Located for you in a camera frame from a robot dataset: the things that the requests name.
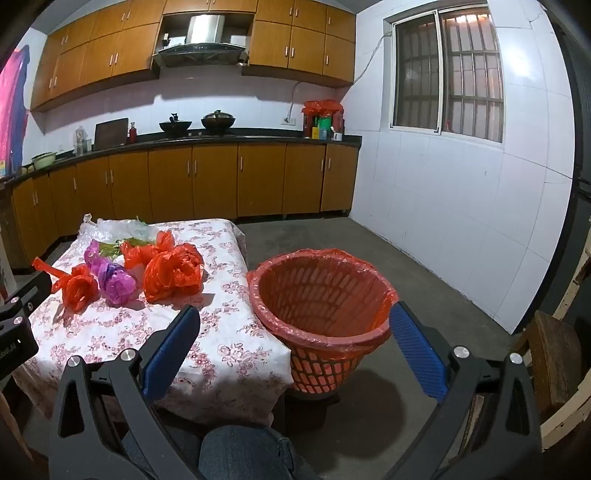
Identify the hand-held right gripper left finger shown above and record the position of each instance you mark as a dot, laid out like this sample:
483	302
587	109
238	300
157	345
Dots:
170	353

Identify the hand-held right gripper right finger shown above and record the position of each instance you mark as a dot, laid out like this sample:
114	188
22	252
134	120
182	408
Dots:
418	353

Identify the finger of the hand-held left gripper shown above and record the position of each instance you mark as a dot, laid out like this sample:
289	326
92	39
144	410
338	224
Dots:
32	290

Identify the small pink plastic bag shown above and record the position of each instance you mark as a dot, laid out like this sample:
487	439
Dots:
91	253

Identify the large red plastic bag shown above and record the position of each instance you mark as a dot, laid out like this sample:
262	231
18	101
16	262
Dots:
173	274

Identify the purple plastic bag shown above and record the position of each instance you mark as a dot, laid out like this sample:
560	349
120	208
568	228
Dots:
115	282

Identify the red plastic lattice basket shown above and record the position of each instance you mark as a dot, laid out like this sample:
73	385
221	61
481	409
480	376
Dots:
323	374

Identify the orange plastic basket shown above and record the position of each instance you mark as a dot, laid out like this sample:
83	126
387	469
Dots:
318	334

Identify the green plastic packet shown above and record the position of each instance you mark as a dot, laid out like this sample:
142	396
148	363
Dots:
135	241

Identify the floral tablecloth table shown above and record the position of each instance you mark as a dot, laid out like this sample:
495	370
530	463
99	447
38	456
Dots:
231	323

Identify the person's leg in jeans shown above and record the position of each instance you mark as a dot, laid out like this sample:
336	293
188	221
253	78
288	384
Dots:
240	454

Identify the colourful small box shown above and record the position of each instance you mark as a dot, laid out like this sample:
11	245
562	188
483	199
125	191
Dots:
2	168

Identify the green basin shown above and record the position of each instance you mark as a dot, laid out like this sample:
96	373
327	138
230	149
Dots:
44	160

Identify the brown wooden chair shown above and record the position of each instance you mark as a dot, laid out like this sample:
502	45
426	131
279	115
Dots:
554	360

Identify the clear plastic jar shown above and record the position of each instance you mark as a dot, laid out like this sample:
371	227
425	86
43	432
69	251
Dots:
82	143

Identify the dark wooden cutting board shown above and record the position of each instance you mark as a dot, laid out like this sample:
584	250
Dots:
111	134

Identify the wooden base cabinets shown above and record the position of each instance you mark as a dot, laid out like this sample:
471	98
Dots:
212	180

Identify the pink hanging cloth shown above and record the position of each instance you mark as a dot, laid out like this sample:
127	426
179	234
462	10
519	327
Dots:
11	110

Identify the black open wok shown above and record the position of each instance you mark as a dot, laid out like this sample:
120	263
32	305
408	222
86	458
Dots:
175	125

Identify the black kitchen countertop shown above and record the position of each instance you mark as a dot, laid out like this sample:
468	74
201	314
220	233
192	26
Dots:
258	136

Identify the black wok with lid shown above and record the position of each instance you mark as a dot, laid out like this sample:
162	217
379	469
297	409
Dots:
218	122

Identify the green canister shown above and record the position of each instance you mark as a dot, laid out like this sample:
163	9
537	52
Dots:
326	127

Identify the dark red bottle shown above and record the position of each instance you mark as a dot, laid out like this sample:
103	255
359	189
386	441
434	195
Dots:
308	125

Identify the red bag over bottles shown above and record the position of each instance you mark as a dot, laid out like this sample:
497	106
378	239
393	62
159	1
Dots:
323	107

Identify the barred window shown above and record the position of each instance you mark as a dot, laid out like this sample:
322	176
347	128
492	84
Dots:
448	69

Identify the steel range hood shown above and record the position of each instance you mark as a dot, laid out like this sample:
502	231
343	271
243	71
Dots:
203	46

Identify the cream wooden frame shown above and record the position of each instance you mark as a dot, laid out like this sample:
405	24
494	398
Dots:
575	295

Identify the wooden wall cabinets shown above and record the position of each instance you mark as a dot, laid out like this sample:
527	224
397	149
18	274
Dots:
115	50

